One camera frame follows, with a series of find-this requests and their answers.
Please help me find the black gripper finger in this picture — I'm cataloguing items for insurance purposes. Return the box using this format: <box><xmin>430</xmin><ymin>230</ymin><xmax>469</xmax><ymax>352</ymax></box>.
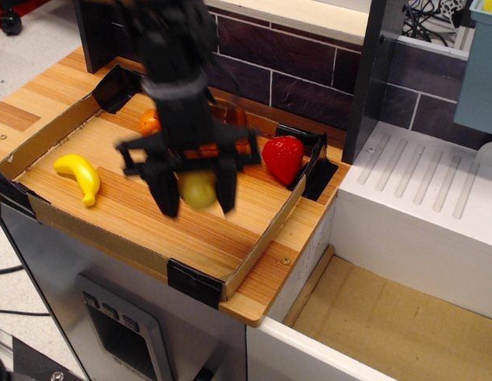
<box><xmin>143</xmin><ymin>164</ymin><xmax>180</xmax><ymax>218</ymax></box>
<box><xmin>215</xmin><ymin>157</ymin><xmax>237</xmax><ymax>214</ymax></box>

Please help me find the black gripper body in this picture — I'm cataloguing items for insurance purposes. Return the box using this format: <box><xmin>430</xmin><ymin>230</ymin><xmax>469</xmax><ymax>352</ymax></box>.
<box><xmin>117</xmin><ymin>77</ymin><xmax>261</xmax><ymax>177</ymax></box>

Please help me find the yellow toy potato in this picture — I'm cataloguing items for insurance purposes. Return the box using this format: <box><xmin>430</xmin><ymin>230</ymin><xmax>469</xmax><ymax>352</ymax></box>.
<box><xmin>178</xmin><ymin>171</ymin><xmax>217</xmax><ymax>210</ymax></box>

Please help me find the orange toy carrot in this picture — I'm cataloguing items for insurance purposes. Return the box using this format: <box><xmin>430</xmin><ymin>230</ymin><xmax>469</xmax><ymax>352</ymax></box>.
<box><xmin>139</xmin><ymin>109</ymin><xmax>161</xmax><ymax>137</ymax></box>

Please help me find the orange transparent plastic pot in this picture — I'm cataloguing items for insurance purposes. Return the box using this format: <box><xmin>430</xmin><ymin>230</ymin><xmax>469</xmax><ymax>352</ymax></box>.
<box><xmin>183</xmin><ymin>97</ymin><xmax>252</xmax><ymax>160</ymax></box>

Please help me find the cardboard fence with black tape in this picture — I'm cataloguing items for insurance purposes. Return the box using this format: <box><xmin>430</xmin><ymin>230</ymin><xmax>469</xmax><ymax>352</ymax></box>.
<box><xmin>0</xmin><ymin>66</ymin><xmax>347</xmax><ymax>321</ymax></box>

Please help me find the red toy strawberry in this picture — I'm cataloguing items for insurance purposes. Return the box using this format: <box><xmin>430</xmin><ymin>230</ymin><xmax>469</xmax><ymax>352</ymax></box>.
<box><xmin>262</xmin><ymin>136</ymin><xmax>305</xmax><ymax>185</ymax></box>

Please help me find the yellow toy banana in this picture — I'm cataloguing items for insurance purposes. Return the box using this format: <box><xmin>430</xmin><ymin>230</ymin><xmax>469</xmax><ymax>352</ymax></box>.
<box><xmin>53</xmin><ymin>154</ymin><xmax>101</xmax><ymax>207</ymax></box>

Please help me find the white toy sink unit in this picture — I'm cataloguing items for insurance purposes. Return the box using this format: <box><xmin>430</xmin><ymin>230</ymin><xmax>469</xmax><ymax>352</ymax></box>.
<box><xmin>247</xmin><ymin>124</ymin><xmax>492</xmax><ymax>380</ymax></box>

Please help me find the black caster wheel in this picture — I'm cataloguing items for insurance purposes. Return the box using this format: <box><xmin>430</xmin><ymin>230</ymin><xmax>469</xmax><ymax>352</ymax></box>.
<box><xmin>0</xmin><ymin>9</ymin><xmax>22</xmax><ymax>36</ymax></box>

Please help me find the blue-grey plastic bin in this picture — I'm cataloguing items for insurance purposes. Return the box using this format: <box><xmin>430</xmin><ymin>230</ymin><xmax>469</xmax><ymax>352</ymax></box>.
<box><xmin>454</xmin><ymin>1</ymin><xmax>492</xmax><ymax>134</ymax></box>

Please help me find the dark grey vertical post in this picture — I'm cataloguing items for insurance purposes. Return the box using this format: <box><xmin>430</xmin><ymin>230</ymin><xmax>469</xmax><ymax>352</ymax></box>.
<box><xmin>342</xmin><ymin>0</ymin><xmax>406</xmax><ymax>164</ymax></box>

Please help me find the black cables bundle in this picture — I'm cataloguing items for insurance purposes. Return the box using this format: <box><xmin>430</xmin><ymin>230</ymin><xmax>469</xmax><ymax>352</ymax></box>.
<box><xmin>402</xmin><ymin>0</ymin><xmax>476</xmax><ymax>44</ymax></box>

